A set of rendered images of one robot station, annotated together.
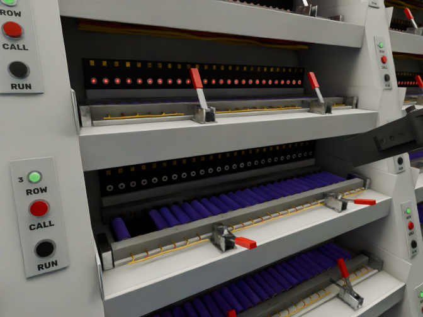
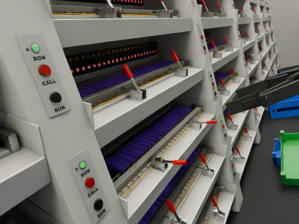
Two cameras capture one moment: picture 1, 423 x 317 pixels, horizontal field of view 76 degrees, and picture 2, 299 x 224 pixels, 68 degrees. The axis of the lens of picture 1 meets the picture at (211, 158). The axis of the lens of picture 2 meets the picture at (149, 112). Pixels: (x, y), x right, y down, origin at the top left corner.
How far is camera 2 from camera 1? 27 cm
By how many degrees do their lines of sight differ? 28
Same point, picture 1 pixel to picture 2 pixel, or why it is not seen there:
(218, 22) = (133, 32)
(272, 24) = (156, 26)
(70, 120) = (87, 122)
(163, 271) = (143, 193)
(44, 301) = not seen: outside the picture
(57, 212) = (97, 181)
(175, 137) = (133, 114)
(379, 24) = (196, 15)
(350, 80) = (186, 50)
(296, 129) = (176, 90)
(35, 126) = (73, 133)
